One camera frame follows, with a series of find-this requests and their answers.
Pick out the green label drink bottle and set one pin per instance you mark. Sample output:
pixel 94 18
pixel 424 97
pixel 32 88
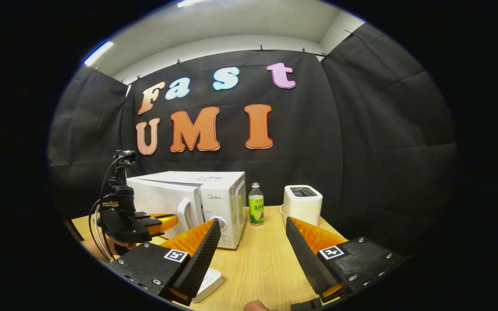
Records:
pixel 256 211

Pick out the black backdrop cloth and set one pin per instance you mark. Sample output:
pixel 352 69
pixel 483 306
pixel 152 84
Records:
pixel 361 151

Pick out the white microwave oven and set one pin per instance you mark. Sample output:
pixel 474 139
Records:
pixel 167 198

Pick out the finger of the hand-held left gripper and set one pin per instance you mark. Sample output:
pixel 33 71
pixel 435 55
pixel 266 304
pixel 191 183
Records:
pixel 167 222

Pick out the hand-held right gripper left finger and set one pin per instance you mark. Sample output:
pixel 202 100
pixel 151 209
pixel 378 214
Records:
pixel 203 259

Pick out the white rectangular dish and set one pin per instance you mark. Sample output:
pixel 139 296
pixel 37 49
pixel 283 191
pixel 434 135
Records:
pixel 210 283

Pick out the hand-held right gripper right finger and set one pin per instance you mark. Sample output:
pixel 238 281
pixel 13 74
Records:
pixel 305 259

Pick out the long ceiling light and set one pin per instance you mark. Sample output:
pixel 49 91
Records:
pixel 98 53
pixel 190 3

